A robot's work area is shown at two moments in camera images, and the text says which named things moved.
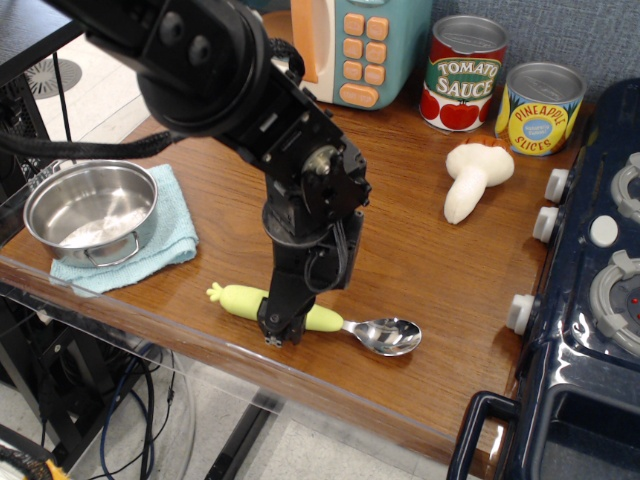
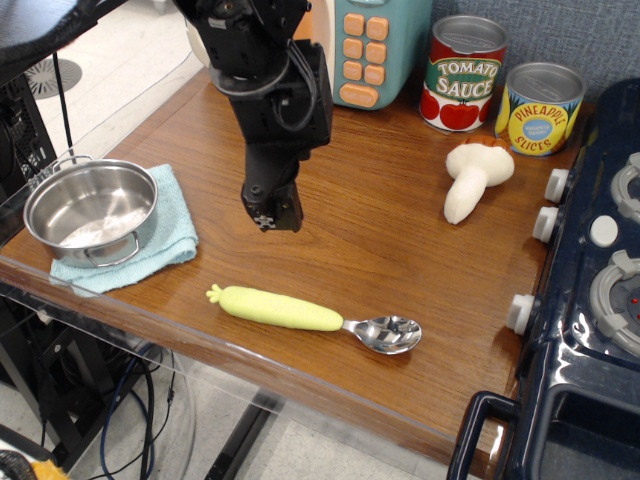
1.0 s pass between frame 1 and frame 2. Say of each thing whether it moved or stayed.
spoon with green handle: stayed
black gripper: moved
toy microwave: stayed
